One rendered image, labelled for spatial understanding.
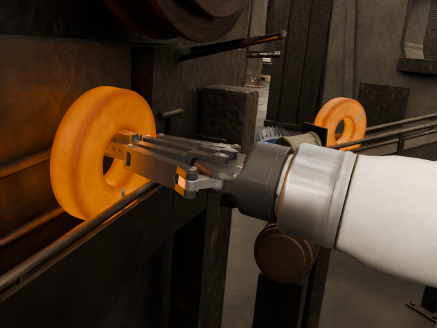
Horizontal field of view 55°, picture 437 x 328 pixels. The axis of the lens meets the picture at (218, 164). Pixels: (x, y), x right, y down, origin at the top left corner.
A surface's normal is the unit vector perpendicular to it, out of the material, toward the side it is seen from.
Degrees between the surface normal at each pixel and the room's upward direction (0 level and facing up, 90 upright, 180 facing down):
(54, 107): 90
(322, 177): 51
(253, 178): 73
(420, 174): 25
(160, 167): 89
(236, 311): 0
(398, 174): 33
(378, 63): 90
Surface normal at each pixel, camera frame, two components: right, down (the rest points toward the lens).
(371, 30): -0.60, 0.18
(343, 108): 0.53, 0.28
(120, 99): 0.91, 0.22
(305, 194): -0.33, -0.03
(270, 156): -0.09, -0.69
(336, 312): 0.08, -0.96
